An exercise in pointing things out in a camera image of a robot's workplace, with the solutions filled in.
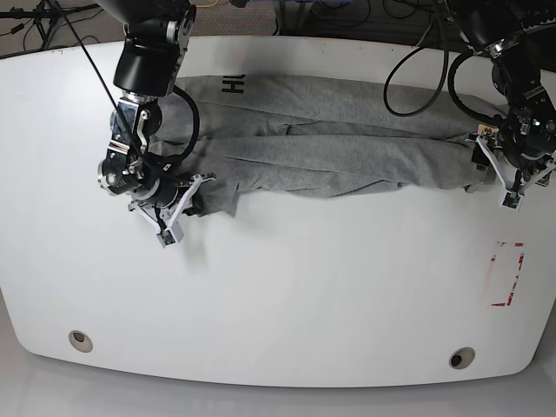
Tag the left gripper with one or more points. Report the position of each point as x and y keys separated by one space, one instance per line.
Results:
x=515 y=171

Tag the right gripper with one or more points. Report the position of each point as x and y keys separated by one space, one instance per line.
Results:
x=165 y=202

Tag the grey T-shirt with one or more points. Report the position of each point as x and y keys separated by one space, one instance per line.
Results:
x=321 y=137

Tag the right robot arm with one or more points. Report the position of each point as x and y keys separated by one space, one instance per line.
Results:
x=156 y=40

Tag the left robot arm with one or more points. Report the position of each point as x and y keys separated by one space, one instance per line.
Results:
x=527 y=134

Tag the red tape rectangle marking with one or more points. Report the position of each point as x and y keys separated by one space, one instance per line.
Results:
x=503 y=273

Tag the black tripod stand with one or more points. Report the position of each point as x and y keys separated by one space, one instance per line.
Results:
x=45 y=18

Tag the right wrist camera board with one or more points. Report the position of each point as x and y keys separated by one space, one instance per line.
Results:
x=169 y=237

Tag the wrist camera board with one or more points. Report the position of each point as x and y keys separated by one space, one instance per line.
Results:
x=169 y=237
x=512 y=200

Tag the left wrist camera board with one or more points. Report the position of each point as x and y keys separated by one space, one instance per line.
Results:
x=512 y=200

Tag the left table cable grommet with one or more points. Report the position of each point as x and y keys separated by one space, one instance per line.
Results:
x=80 y=341

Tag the table cable grommet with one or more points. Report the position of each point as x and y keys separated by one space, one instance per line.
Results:
x=462 y=358
x=80 y=341

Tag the right table cable grommet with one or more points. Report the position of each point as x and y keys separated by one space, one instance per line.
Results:
x=462 y=358

